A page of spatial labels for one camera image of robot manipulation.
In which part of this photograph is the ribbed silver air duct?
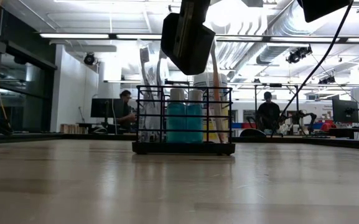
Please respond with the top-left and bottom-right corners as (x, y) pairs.
(255, 12), (323, 66)

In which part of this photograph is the black computer monitor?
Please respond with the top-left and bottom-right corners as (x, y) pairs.
(90, 98), (126, 119)
(331, 98), (359, 124)

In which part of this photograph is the purple toothbrush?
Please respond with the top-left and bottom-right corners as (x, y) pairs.
(137, 39), (155, 142)
(154, 49), (171, 142)

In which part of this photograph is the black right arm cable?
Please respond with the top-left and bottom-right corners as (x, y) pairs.
(269, 0), (354, 138)

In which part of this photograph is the long ceiling light rail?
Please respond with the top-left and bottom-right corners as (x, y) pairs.
(39, 32), (359, 44)

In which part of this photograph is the person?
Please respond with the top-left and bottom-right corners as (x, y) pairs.
(256, 91), (282, 131)
(116, 90), (138, 130)

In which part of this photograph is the orange toothbrush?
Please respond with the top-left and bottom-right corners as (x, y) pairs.
(209, 40), (228, 144)

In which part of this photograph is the black ceiling spotlight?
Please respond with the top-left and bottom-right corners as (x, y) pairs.
(285, 45), (313, 65)
(83, 52), (96, 67)

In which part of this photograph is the blue mouthwash bottle white cap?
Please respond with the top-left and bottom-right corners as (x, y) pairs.
(186, 89), (205, 144)
(166, 88), (187, 144)

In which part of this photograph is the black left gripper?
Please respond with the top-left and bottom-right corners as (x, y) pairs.
(160, 0), (217, 77)

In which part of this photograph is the red bin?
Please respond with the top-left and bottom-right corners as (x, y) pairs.
(319, 119), (337, 132)

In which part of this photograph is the black wire caddy basket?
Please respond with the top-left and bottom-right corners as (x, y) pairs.
(131, 83), (236, 156)

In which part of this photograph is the white yellow wipes canister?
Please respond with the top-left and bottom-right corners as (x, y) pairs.
(192, 72), (230, 143)

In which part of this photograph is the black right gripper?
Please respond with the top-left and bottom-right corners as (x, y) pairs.
(296, 0), (354, 24)

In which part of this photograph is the wooden slat crate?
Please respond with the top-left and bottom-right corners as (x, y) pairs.
(60, 123), (89, 135)

